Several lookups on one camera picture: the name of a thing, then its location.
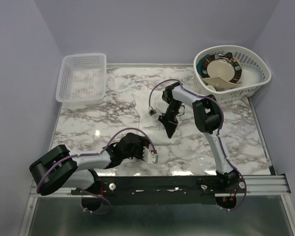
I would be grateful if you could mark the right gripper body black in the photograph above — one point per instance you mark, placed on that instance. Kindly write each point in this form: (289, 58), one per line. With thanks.
(172, 110)

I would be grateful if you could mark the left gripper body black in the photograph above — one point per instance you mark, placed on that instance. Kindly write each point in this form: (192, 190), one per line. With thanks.
(137, 151)

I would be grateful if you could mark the white printed t shirt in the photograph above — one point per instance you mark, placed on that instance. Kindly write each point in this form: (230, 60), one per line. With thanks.
(150, 124)

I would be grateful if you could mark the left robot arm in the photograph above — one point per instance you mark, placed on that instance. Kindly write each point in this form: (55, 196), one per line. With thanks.
(52, 170)

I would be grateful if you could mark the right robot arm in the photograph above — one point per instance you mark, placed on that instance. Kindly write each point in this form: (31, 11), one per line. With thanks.
(209, 119)

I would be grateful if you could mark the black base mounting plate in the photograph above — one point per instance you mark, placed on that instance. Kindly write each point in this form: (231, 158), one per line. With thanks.
(220, 190)

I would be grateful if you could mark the beige plastic dish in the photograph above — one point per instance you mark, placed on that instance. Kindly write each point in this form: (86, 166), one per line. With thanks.
(220, 83)

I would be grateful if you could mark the striped rim plate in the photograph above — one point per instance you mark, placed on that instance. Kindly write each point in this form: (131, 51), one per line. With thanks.
(220, 65)

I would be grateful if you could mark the white round dish basket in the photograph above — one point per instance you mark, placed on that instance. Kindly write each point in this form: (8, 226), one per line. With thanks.
(243, 56)

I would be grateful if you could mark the white rectangular perforated basket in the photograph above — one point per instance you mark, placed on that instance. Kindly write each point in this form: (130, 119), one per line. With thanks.
(82, 79)

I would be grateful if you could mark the white oval dish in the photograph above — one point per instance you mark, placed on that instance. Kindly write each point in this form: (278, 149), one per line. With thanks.
(250, 75)

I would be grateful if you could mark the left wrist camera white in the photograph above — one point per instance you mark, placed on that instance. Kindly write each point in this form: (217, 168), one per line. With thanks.
(149, 156)

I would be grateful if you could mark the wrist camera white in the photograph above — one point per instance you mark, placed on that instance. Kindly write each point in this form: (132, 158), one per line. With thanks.
(149, 156)
(153, 111)

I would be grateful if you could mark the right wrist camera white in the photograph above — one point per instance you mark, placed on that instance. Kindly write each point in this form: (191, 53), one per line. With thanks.
(153, 111)

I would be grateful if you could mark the aluminium rail frame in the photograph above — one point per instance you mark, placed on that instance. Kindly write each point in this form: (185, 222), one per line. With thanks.
(265, 210)

